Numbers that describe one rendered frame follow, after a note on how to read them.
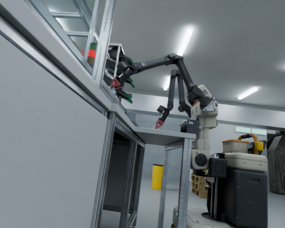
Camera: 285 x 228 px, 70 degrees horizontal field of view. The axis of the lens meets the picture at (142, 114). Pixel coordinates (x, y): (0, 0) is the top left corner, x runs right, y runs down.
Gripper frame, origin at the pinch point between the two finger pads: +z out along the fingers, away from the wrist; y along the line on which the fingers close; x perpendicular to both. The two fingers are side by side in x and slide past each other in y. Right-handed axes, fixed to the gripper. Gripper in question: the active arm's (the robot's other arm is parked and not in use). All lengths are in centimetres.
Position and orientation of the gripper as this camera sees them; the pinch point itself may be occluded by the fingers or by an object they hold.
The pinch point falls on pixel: (111, 88)
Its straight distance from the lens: 158.1
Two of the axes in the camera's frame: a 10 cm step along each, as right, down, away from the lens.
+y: -0.7, -2.2, -9.7
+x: 7.0, 6.8, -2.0
